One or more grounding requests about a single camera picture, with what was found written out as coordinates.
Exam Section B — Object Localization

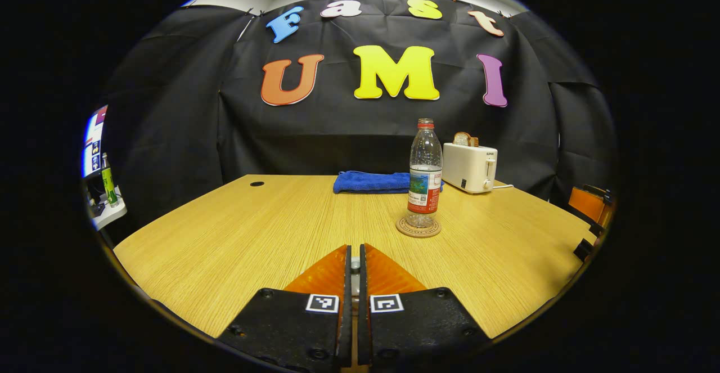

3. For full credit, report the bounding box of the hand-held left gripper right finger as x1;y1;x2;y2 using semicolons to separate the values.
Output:
358;243;491;368

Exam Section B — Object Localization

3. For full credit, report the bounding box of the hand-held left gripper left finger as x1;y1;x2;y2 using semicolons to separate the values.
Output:
217;244;353;372

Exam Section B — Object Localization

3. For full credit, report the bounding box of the round brown coaster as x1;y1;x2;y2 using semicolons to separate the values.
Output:
395;215;442;239

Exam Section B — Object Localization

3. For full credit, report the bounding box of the clear plastic water bottle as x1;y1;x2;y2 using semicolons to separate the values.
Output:
406;118;444;229

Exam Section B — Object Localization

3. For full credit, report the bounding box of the green bottle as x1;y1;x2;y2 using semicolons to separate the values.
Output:
101;152;119;208

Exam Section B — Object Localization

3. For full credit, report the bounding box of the white toaster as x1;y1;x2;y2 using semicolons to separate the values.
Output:
442;141;499;194

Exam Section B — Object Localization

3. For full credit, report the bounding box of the blue folded towel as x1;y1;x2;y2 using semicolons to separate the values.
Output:
333;170;445;195

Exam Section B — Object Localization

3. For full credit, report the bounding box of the white side table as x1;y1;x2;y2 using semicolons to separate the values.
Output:
87;190;128;231

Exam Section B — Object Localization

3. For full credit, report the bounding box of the computer monitor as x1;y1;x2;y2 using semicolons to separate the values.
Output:
83;105;109;178

